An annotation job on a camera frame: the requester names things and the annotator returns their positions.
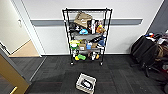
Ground pale woven basket dark spots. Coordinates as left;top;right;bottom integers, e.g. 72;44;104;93
75;72;98;94

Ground small cardboard box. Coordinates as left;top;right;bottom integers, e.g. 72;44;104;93
78;40;88;52

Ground pale blue cup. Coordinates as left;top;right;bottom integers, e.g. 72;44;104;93
86;42;93;51

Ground yellow green toy bowls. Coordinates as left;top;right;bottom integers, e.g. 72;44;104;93
69;39;81;51

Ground green yellow toy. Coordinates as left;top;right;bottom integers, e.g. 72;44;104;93
74;54;87;62

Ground white orange packet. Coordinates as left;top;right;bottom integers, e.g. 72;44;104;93
90;52;100;61

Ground black soft bag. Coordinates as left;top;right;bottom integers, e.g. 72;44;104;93
91;34;104;43

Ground blue plush toy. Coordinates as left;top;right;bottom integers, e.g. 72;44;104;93
79;28;90;36

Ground dark blue cap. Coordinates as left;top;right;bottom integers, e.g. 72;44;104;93
97;38;107;48

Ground tall black white box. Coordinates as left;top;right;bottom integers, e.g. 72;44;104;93
87;19;96;35

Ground orange toy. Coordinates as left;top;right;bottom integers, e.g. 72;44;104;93
95;24;103;34

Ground brown plush toy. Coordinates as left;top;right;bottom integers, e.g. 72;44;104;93
100;26;107;34

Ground box with colourful picture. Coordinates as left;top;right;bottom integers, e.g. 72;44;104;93
94;19;104;29

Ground black chair with garments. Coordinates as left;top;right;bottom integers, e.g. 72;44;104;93
130;31;168;78

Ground white door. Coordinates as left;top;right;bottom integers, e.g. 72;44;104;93
0;0;32;56

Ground wooden door leaf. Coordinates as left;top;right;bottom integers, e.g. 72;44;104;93
0;49;32;94

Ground black wire shelf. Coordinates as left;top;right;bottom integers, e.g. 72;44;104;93
62;7;113;66

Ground metal door handle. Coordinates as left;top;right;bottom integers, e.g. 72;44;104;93
18;19;24;28

